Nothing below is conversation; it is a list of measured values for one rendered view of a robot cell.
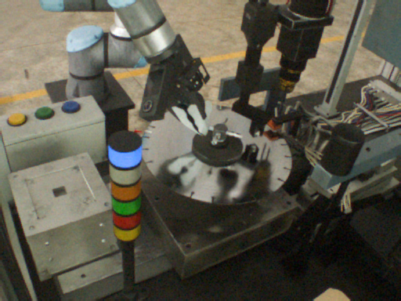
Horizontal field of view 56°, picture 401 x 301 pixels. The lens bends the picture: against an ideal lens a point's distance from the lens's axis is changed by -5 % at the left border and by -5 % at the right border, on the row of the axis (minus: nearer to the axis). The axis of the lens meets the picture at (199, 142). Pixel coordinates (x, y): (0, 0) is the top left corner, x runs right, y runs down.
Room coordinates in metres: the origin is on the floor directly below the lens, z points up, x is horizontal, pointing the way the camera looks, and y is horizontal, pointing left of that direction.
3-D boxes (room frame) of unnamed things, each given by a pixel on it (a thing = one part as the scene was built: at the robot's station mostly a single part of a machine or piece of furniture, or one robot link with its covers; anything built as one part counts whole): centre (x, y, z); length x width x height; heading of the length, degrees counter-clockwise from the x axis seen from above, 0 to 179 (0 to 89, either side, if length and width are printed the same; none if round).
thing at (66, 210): (0.52, 0.27, 0.82); 0.18 x 0.18 x 0.15; 36
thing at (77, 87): (1.11, 0.40, 0.80); 0.15 x 0.15 x 0.10
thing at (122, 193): (0.40, 0.10, 1.08); 0.05 x 0.04 x 0.03; 36
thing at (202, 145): (0.67, -0.04, 0.96); 0.11 x 0.11 x 0.03
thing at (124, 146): (0.40, 0.10, 1.14); 0.05 x 0.04 x 0.03; 36
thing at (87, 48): (1.12, 0.40, 0.91); 0.13 x 0.12 x 0.14; 105
